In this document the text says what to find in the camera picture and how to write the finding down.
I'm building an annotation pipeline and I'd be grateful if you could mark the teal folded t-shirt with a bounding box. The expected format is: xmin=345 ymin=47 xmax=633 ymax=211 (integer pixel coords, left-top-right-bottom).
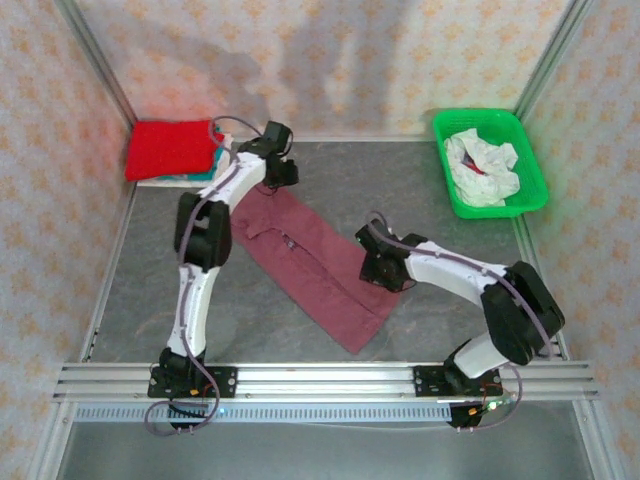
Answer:
xmin=149 ymin=127 xmax=225 ymax=182

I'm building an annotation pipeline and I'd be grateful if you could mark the white folded t-shirt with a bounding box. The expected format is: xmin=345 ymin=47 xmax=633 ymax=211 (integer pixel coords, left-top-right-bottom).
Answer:
xmin=137 ymin=132 xmax=235 ymax=190

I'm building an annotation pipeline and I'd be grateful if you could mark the white crumpled t-shirt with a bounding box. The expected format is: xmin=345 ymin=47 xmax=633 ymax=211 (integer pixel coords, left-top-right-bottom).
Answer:
xmin=443 ymin=128 xmax=522 ymax=207

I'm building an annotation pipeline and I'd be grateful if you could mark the aluminium mounting rail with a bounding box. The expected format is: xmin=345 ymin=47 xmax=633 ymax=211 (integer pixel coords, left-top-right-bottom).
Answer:
xmin=52 ymin=360 xmax=601 ymax=402

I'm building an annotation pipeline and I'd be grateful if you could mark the aluminium frame leg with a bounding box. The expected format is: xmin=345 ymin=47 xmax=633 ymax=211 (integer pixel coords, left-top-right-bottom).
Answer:
xmin=572 ymin=399 xmax=621 ymax=480
xmin=24 ymin=399 xmax=76 ymax=480

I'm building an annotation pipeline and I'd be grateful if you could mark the small black controller board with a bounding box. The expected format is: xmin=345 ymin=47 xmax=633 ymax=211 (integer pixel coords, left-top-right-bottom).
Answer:
xmin=167 ymin=401 xmax=211 ymax=432
xmin=449 ymin=394 xmax=516 ymax=432

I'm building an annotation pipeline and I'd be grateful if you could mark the aluminium frame post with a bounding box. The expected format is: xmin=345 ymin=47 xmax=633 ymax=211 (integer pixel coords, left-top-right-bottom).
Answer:
xmin=512 ymin=0 xmax=594 ymax=126
xmin=59 ymin=0 xmax=139 ymax=131

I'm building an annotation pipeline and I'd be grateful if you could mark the grey slotted cable duct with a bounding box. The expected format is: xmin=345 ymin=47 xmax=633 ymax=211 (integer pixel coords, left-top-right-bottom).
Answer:
xmin=74 ymin=403 xmax=454 ymax=424

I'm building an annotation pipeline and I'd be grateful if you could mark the green plastic basket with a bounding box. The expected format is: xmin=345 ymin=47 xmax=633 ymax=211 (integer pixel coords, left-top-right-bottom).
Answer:
xmin=432 ymin=107 xmax=551 ymax=221

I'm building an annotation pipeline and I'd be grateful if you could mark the red folded t-shirt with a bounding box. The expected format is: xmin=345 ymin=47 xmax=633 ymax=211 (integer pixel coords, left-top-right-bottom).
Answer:
xmin=124 ymin=118 xmax=219 ymax=183

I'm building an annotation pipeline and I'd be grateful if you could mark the aluminium back rail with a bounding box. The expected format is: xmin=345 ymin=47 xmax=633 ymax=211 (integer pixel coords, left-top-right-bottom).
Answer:
xmin=227 ymin=133 xmax=441 ymax=145

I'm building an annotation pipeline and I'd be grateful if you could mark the maroon printed t-shirt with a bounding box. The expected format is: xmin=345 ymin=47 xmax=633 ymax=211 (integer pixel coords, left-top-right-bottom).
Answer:
xmin=230 ymin=187 xmax=401 ymax=356

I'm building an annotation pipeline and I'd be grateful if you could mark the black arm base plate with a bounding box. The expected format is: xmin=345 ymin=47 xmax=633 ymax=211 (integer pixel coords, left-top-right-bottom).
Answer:
xmin=412 ymin=364 xmax=502 ymax=399
xmin=147 ymin=366 xmax=238 ymax=400

